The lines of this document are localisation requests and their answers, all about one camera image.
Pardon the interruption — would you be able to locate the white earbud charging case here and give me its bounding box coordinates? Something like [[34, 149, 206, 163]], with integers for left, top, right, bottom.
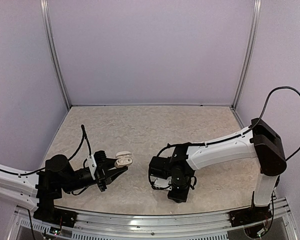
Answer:
[[114, 151, 133, 168]]

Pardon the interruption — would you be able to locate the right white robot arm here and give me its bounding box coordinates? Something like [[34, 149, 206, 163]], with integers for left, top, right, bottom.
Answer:
[[147, 86, 300, 222]]

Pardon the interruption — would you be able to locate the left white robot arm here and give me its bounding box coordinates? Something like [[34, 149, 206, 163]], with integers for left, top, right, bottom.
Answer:
[[0, 151, 133, 227]]

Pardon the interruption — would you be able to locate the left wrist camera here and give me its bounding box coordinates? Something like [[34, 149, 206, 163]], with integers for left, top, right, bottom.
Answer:
[[87, 150, 107, 181]]

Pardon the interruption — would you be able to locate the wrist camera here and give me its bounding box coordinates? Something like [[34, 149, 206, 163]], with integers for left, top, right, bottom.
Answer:
[[87, 150, 107, 181], [150, 175, 172, 191]]

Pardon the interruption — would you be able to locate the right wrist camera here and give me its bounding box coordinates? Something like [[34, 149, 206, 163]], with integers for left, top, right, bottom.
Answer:
[[150, 175, 172, 191]]

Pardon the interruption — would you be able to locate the front aluminium rail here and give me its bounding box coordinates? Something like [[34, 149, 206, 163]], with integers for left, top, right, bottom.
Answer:
[[8, 201, 297, 240]]

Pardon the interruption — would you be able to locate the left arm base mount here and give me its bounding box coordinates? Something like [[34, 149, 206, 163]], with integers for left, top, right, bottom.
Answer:
[[33, 208, 78, 228]]

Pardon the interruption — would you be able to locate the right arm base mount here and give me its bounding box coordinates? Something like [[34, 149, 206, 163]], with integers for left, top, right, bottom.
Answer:
[[229, 206, 272, 228]]

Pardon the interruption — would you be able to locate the left aluminium frame post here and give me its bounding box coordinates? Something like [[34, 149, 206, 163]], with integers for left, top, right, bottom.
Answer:
[[40, 0, 72, 111]]

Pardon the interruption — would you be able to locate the aluminium frame post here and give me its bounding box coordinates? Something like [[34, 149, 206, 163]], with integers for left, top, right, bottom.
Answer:
[[231, 0, 262, 111], [40, 0, 72, 111]]

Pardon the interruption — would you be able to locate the right aluminium frame post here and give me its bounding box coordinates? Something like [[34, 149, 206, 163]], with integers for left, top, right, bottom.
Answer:
[[231, 0, 262, 111]]

